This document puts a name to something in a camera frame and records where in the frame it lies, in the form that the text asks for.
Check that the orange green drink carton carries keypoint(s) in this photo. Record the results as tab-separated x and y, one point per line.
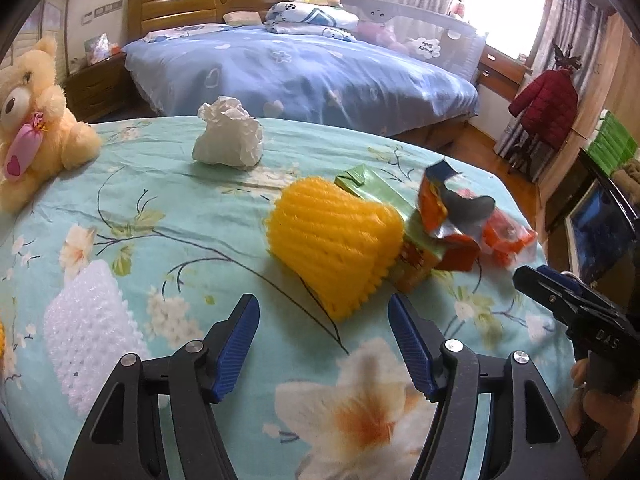
443	228

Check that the beige teddy bear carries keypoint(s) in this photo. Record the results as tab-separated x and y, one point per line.
40	136

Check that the blue white pillow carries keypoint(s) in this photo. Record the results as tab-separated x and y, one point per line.
301	18

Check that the wooden nightstand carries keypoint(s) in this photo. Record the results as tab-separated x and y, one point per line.
100	89

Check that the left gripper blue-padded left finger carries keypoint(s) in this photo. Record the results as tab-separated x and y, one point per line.
121	437

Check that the right hand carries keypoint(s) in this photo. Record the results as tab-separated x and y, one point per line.
618	417

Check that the brown folded blanket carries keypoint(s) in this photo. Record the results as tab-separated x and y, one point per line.
627	179

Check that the purple plush toy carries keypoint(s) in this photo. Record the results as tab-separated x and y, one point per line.
380	35

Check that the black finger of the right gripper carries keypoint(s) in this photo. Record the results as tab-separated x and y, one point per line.
553	290

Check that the white foam fruit net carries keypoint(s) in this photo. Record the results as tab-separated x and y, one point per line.
87	328

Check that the stack of green boxes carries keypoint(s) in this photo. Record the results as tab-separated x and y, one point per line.
611	145

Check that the black tv cabinet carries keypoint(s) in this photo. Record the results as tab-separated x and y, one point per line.
592	231

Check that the white mesh bed rail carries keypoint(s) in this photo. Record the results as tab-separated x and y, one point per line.
435	38

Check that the white paper ball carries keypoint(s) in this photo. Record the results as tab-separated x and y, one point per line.
232	136

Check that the floral teal bedspread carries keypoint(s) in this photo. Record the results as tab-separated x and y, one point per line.
315	399

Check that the wooden window desk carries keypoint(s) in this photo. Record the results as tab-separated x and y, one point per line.
501	74

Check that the orange plastic snack bag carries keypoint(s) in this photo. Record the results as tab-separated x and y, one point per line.
486	227

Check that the yellow foam fruit net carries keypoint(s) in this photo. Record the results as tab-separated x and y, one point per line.
340	245

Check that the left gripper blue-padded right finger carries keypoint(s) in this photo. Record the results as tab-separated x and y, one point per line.
526	436

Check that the dark red jacket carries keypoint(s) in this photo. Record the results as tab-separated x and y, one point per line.
547	107

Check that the blue bed quilt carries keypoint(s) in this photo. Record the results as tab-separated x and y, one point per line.
325	81

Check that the wooden headboard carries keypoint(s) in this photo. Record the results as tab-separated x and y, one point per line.
145	16

